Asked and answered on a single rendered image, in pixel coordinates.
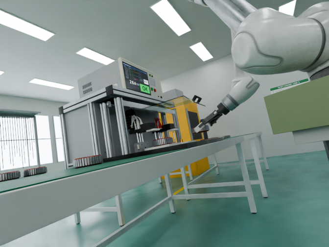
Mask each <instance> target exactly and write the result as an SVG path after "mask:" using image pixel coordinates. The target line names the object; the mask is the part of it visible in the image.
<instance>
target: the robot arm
mask: <svg viewBox="0 0 329 247"><path fill-rule="evenodd" d="M188 1H190V2H194V3H197V4H200V5H202V6H205V7H209V8H210V9H211V10H212V11H213V12H214V13H215V14H216V15H217V16H218V17H219V18H220V19H221V20H222V21H223V22H224V23H225V24H226V25H227V26H228V27H229V28H230V29H231V35H232V58H233V61H234V71H235V75H234V79H233V80H232V83H231V91H230V92H229V94H227V95H226V96H225V97H224V98H223V99H222V102H221V103H219V105H218V106H217V108H218V110H214V111H213V112H212V113H211V114H209V115H208V116H207V117H206V118H204V119H203V120H202V121H201V123H200V124H199V125H198V126H197V127H196V128H195V129H194V131H195V132H196V133H197V132H199V131H200V130H201V129H202V128H203V127H204V126H205V125H208V126H209V127H210V126H212V125H213V124H214V123H215V122H216V121H217V120H218V119H219V118H220V117H221V116H222V115H223V114H224V115H227V114H228V113H229V112H230V110H231V111H233V110H234V109H235V108H237V107H238V106H239V105H240V104H241V103H243V102H245V101H246V100H247V99H249V98H250V97H251V96H252V95H253V94H254V93H255V92H256V91H257V89H258V88H259V86H260V84H259V82H258V80H257V79H256V78H254V77H253V76H251V75H250V76H248V77H246V76H245V74H244V72H247V73H250V74H257V75H270V74H283V73H289V72H294V71H301V72H307V74H308V76H309V78H310V81H312V80H315V79H318V78H321V77H324V76H327V75H329V1H327V2H321V3H318V4H316V5H314V6H312V7H310V8H308V9H307V10H305V11H304V12H303V13H302V14H300V15H299V16H298V17H297V18H295V17H294V16H292V15H288V14H285V13H282V12H280V11H277V10H274V9H272V8H267V7H266V8H261V9H258V10H257V9H256V8H254V7H253V6H252V5H250V4H249V3H248V2H247V1H245V0H188Z"/></svg>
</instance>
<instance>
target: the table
mask: <svg viewBox="0 0 329 247"><path fill-rule="evenodd" d="M186 173H189V176H190V180H191V181H192V180H193V176H192V171H191V166H190V164H189V165H188V171H186ZM169 174H170V175H175V174H181V172H177V173H169ZM159 182H160V183H162V177H159ZM115 199H116V207H90V208H87V209H85V210H83V211H81V212H117V215H118V222H119V225H120V226H124V224H125V219H124V212H123V205H122V199H121V194H120V195H118V196H115ZM74 218H75V223H76V224H80V222H81V219H80V212H78V213H76V214H74Z"/></svg>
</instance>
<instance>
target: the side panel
mask: <svg viewBox="0 0 329 247"><path fill-rule="evenodd" d="M59 117H60V126H61V134H62V143H63V152H64V161H65V169H71V168H74V167H73V160H74V159H76V158H81V157H87V156H88V157H89V156H93V155H99V148H98V140H97V133H96V126H95V119H94V109H93V103H92V102H90V103H88V104H87V105H85V106H83V107H80V108H78V109H75V110H73V111H70V112H68V113H66V114H61V115H59Z"/></svg>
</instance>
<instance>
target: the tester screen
mask: <svg viewBox="0 0 329 247"><path fill-rule="evenodd" d="M123 68H124V74H125V80H126V84H129V85H133V84H130V81H129V80H131V81H134V82H136V85H133V86H136V87H139V88H140V90H138V89H134V88H131V87H128V86H127V85H126V86H127V88H129V89H133V90H136V91H140V92H142V91H141V87H140V84H142V85H145V86H149V84H148V85H147V84H144V83H142V82H140V81H139V77H140V78H142V79H145V80H147V81H148V78H147V73H145V72H143V71H140V70H138V69H136V68H134V67H132V66H129V65H127V64H125V63H123ZM143 93H146V92H143ZM147 94H149V93H147Z"/></svg>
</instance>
